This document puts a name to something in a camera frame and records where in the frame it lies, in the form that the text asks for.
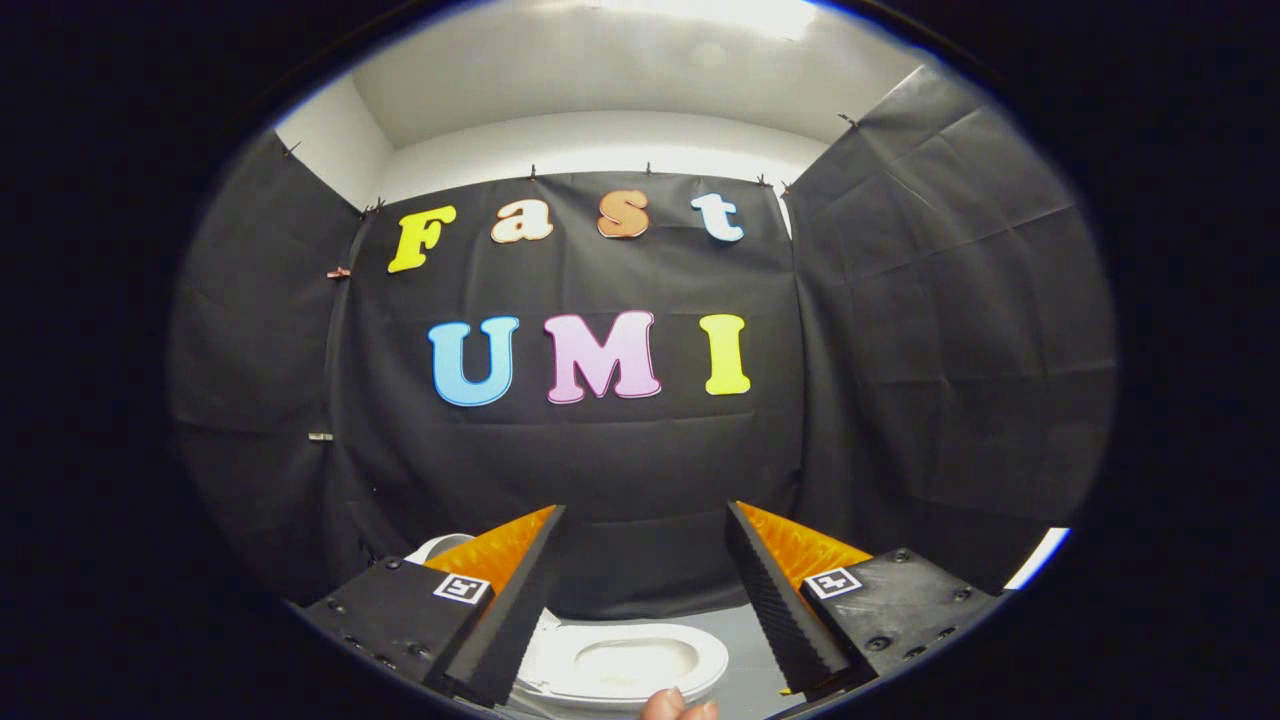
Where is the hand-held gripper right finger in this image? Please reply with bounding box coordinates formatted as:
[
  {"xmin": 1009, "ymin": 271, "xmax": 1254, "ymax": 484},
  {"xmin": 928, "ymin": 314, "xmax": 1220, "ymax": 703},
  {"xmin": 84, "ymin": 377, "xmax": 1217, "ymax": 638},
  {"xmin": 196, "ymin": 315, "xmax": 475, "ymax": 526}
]
[{"xmin": 724, "ymin": 499, "xmax": 1004, "ymax": 703}]

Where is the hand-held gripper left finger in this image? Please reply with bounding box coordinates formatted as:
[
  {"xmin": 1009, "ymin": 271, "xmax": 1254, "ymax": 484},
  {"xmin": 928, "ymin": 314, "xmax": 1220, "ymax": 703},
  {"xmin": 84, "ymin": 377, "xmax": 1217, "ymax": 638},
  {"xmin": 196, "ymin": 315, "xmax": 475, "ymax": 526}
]
[{"xmin": 298, "ymin": 503, "xmax": 569, "ymax": 709}]

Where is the black backdrop cloth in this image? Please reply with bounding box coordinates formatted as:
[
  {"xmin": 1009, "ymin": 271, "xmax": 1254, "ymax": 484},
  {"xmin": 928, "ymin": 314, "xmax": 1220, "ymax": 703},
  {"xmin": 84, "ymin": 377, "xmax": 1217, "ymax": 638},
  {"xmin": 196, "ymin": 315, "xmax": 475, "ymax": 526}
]
[{"xmin": 168, "ymin": 65, "xmax": 1117, "ymax": 622}]

